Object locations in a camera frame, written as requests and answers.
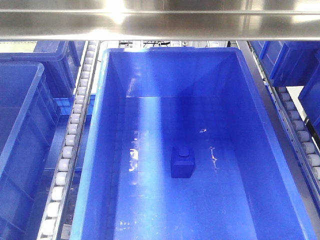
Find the blue plastic block part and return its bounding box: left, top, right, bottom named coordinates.
left=170, top=146, right=196, bottom=178

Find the steel shelf crossbar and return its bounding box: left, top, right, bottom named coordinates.
left=0, top=0, right=320, bottom=41

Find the large blue plastic bin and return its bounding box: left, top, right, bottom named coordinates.
left=70, top=47, right=317, bottom=240

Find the blue bin rear left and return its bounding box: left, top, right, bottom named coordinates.
left=0, top=40, right=86, bottom=98

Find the blue bin left neighbour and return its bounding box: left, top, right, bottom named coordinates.
left=0, top=62, right=60, bottom=240

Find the blue bin neighbour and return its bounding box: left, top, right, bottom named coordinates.
left=0, top=62, right=60, bottom=240
left=249, top=40, right=320, bottom=87

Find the blue bin right neighbour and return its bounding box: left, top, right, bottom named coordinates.
left=249, top=40, right=320, bottom=87

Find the white roller track right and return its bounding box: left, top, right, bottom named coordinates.
left=247, top=41, right=320, bottom=199

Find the white roller track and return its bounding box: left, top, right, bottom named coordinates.
left=36, top=40, right=101, bottom=240
left=247, top=41, right=320, bottom=199

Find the white roller track left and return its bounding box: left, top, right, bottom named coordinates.
left=36, top=40, right=101, bottom=240

